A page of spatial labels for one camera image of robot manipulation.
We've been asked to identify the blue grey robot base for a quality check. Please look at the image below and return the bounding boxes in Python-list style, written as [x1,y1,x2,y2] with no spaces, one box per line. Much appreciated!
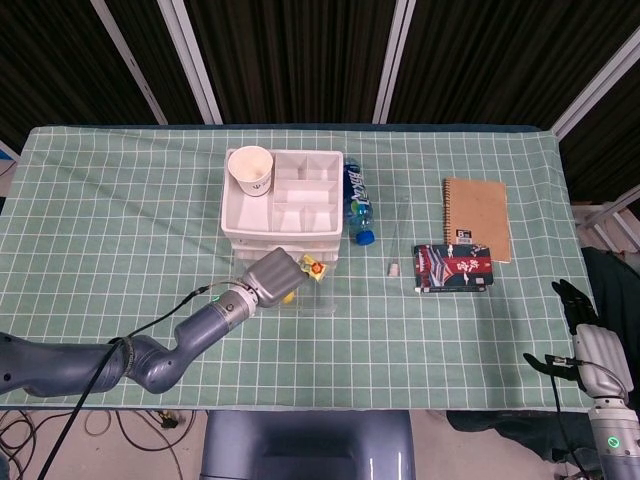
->
[199,409,416,480]

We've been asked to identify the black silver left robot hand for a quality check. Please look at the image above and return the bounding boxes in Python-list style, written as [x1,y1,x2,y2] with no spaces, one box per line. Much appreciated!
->
[242,246,310,307]

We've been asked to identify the white metal side frame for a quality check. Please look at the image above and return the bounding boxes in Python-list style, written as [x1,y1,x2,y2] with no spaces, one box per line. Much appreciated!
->
[572,184,640,251]

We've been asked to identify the tangled floor cables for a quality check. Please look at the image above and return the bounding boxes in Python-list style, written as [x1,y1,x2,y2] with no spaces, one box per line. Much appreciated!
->
[0,409,201,480]

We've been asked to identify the black right hand cable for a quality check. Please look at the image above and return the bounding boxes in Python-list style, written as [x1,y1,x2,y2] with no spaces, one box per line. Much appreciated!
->
[547,354,589,480]

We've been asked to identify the yellow snack packet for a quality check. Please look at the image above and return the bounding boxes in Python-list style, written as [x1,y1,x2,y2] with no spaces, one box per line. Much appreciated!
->
[298,253,327,282]

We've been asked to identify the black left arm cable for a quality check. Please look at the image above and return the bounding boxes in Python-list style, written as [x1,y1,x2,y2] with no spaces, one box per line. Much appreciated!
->
[37,282,246,480]

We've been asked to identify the kraft spiral notebook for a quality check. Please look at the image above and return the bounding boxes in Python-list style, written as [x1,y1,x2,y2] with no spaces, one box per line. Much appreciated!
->
[441,176,513,264]

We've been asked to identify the blue capped water bottle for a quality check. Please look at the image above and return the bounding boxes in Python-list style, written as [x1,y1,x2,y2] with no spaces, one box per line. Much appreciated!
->
[342,158,377,246]

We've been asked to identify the person in dark clothes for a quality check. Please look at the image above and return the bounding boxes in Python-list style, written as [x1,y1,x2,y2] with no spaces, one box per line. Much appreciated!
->
[582,247,640,346]

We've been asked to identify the dark blue red patterned book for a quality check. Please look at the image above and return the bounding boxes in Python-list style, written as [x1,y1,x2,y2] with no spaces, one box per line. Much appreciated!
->
[412,243,495,294]

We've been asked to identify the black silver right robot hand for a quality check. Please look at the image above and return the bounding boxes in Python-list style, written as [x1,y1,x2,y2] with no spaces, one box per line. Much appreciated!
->
[523,278,635,399]

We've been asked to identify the white organizer trays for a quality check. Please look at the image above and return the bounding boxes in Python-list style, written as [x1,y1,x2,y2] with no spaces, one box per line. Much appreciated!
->
[220,147,346,264]

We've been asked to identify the white frame post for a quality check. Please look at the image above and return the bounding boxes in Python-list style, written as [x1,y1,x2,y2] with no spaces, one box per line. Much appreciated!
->
[157,0,224,125]
[552,34,640,139]
[91,0,168,125]
[372,0,416,125]

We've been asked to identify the green grid tablecloth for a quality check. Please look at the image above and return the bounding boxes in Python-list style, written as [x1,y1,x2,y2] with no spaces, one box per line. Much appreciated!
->
[0,124,596,412]

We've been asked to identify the white paper cup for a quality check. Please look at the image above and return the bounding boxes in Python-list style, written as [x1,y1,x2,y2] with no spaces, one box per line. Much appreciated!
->
[227,145,275,198]

